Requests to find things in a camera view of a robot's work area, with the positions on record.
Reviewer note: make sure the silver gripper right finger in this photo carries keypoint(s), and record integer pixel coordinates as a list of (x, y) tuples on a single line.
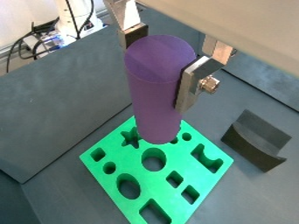
[(196, 75)]

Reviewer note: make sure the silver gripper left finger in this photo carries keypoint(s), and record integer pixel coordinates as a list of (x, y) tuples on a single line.
[(124, 14)]

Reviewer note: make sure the purple cylinder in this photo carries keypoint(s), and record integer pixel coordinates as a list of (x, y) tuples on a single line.
[(155, 60)]

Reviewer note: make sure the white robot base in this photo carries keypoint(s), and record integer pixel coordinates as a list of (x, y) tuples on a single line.
[(77, 19)]

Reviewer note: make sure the dark grey foam panel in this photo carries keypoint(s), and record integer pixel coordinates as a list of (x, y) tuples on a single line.
[(56, 100)]

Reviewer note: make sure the dark grey curved block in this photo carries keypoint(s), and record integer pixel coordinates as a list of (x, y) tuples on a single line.
[(255, 139)]

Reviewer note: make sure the green shape sorter board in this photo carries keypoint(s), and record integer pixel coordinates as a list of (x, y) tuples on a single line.
[(156, 181)]

